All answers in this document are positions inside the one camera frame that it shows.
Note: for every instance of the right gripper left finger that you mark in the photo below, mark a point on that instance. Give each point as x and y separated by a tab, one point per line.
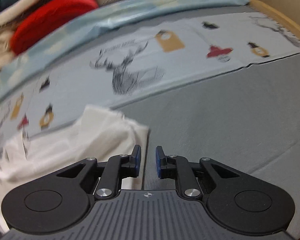
112	172

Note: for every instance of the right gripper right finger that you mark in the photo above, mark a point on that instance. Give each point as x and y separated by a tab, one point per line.
177	168

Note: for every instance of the white t-shirt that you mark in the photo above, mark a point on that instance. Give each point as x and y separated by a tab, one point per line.
99	132

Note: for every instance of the deer print bed sheet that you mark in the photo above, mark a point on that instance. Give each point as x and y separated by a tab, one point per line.
143	59

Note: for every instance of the light blue folded sheet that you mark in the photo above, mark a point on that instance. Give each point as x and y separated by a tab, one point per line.
88	27

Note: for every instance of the red folded blanket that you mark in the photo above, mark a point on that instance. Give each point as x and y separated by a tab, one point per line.
47	19

